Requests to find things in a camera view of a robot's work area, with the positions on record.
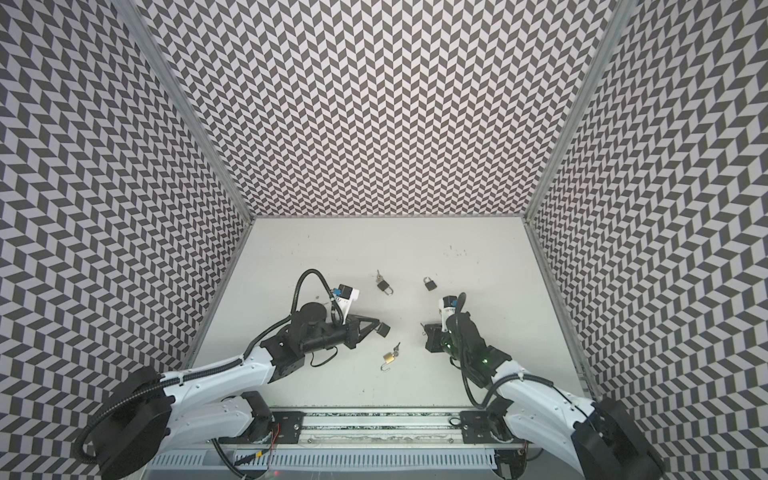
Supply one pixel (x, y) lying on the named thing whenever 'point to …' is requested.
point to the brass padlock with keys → (390, 357)
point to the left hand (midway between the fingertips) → (379, 325)
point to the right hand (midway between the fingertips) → (426, 335)
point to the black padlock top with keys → (383, 285)
